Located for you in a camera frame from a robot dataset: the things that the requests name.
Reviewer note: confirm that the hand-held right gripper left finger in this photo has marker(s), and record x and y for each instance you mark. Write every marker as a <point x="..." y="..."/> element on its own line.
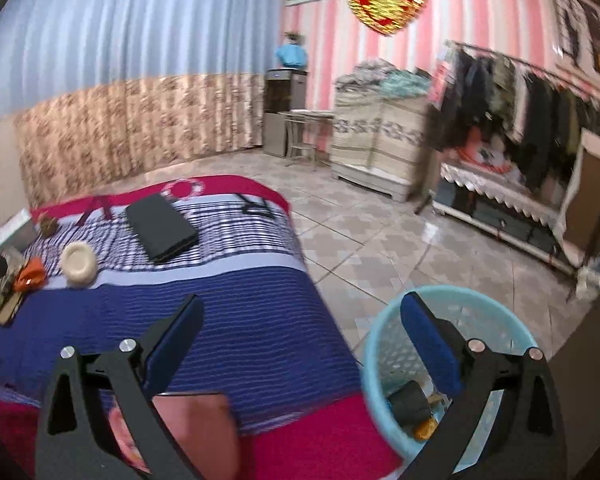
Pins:
<point x="175" y="340"/>

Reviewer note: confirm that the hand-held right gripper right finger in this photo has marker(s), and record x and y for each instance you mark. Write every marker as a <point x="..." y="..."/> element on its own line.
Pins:
<point x="430" y="340"/>

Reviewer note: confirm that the patterned snack packet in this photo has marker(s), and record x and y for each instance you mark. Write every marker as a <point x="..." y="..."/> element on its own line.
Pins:
<point x="5" y="295"/>

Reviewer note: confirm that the orange wrapper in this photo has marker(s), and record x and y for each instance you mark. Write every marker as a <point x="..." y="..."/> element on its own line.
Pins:
<point x="29" y="275"/>

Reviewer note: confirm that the light blue plastic basket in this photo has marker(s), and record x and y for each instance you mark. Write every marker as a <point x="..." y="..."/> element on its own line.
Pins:
<point x="385" y="340"/>

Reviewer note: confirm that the dark bag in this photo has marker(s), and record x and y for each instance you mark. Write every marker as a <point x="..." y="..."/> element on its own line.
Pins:
<point x="410" y="402"/>

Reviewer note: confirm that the brown paper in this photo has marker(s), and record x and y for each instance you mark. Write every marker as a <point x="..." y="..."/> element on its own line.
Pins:
<point x="48" y="225"/>

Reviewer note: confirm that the white round container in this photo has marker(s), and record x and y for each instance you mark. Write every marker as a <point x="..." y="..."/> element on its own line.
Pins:
<point x="79" y="265"/>

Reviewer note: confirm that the orange peel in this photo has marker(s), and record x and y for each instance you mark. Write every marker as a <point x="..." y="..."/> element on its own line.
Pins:
<point x="425" y="429"/>

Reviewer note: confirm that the green and white box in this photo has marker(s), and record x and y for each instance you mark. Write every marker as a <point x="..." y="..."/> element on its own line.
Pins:
<point x="15" y="230"/>

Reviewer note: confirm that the pink cartoon mug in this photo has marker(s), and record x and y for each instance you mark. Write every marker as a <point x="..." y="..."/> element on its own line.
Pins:
<point x="200" y="435"/>

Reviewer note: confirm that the white low cabinet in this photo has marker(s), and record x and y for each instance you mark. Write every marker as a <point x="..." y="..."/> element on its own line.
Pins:
<point x="0" y="170"/>

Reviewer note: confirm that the black flat case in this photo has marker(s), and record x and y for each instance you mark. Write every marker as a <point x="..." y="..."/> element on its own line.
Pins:
<point x="162" y="227"/>

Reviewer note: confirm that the low glass door cabinet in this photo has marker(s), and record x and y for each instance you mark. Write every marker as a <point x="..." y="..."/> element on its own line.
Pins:
<point x="500" y="230"/>

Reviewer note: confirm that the small black stand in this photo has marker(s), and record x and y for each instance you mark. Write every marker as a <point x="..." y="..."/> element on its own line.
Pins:
<point x="257" y="205"/>

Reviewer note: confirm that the white lace cloth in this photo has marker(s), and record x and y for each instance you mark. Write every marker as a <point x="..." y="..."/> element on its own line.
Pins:
<point x="500" y="190"/>

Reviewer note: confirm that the dark cabinet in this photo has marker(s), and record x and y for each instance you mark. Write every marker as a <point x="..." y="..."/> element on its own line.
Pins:
<point x="590" y="385"/>

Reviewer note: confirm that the white printed box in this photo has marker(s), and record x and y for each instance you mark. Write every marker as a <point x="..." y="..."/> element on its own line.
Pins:
<point x="495" y="155"/>

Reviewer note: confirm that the covered cabinet with laundry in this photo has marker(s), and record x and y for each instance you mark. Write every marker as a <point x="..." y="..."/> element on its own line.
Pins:
<point x="375" y="135"/>

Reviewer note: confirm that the folded brown table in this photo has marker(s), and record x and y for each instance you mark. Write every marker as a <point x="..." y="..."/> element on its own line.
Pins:
<point x="592" y="200"/>

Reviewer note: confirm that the grey water dispenser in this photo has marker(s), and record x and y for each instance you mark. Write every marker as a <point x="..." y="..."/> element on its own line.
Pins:
<point x="277" y="120"/>

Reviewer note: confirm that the row of hanging dark clothes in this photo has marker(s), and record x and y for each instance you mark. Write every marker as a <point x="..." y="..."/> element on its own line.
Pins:
<point x="530" y="110"/>

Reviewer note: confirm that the blue and floral curtain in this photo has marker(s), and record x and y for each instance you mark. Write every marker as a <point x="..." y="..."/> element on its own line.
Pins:
<point x="130" y="60"/>

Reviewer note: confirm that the pink hanging bag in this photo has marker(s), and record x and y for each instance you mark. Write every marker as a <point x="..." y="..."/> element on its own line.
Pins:
<point x="439" y="85"/>

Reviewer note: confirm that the teal folded cloth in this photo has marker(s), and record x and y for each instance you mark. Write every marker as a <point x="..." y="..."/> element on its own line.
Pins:
<point x="405" y="85"/>

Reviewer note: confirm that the grey clothes pile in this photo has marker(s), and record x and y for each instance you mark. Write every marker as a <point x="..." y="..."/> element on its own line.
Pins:
<point x="362" y="75"/>

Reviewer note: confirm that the metal clothes rack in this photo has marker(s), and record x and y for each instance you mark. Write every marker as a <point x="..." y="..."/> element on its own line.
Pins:
<point x="530" y="65"/>

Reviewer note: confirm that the blue covered water bottle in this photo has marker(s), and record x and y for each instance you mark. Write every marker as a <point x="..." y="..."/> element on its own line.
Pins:
<point x="291" y="56"/>

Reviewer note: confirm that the small potted plant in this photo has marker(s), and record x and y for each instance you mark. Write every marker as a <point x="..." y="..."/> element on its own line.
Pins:
<point x="294" y="37"/>

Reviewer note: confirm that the red heart wall decoration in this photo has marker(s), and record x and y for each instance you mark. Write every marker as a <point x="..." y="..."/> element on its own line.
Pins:
<point x="387" y="2"/>

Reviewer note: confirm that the framed photo wall poster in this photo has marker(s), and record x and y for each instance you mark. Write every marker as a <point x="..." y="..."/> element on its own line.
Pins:
<point x="580" y="30"/>

